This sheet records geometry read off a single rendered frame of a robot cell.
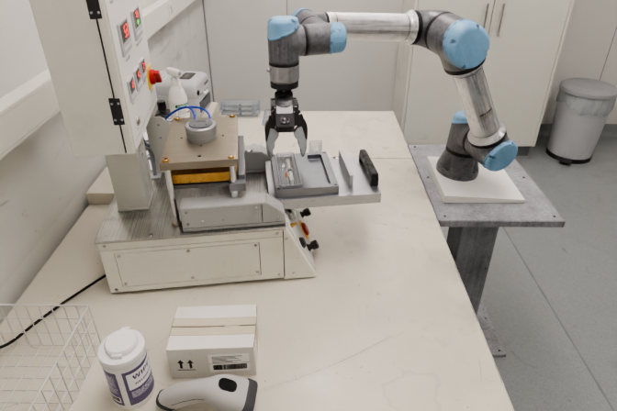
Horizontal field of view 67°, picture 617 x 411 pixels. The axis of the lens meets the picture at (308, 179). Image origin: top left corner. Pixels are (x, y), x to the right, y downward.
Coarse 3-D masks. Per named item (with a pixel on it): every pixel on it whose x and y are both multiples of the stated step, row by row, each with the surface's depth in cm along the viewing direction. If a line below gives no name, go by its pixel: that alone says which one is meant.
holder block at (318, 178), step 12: (300, 156) 136; (312, 156) 137; (324, 156) 136; (276, 168) 130; (300, 168) 130; (312, 168) 133; (324, 168) 132; (276, 180) 124; (312, 180) 124; (324, 180) 127; (336, 180) 124; (276, 192) 120; (288, 192) 120; (300, 192) 121; (312, 192) 121; (324, 192) 122; (336, 192) 122
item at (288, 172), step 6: (276, 156) 134; (282, 156) 134; (288, 156) 134; (294, 156) 134; (282, 162) 130; (288, 162) 130; (294, 162) 130; (282, 168) 128; (288, 168) 128; (294, 168) 128; (282, 174) 125; (288, 174) 125; (294, 174) 125; (282, 180) 122; (288, 180) 122; (294, 180) 122
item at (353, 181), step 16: (336, 160) 139; (352, 160) 139; (272, 176) 131; (336, 176) 131; (352, 176) 123; (368, 176) 131; (272, 192) 123; (352, 192) 123; (368, 192) 123; (288, 208) 122
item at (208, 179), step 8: (208, 168) 116; (216, 168) 116; (224, 168) 116; (176, 176) 114; (184, 176) 114; (192, 176) 114; (200, 176) 114; (208, 176) 115; (216, 176) 115; (224, 176) 115; (176, 184) 115; (184, 184) 115; (192, 184) 115; (200, 184) 116; (208, 184) 116; (216, 184) 116; (224, 184) 116
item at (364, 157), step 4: (360, 152) 136; (364, 152) 134; (360, 156) 136; (364, 156) 133; (368, 156) 133; (360, 160) 137; (364, 160) 132; (368, 160) 131; (364, 164) 132; (368, 164) 128; (372, 164) 128; (368, 168) 127; (372, 168) 126; (368, 172) 127; (372, 172) 124; (376, 172) 124; (372, 176) 124; (376, 176) 124; (372, 180) 125; (376, 180) 125; (372, 184) 126; (376, 184) 126
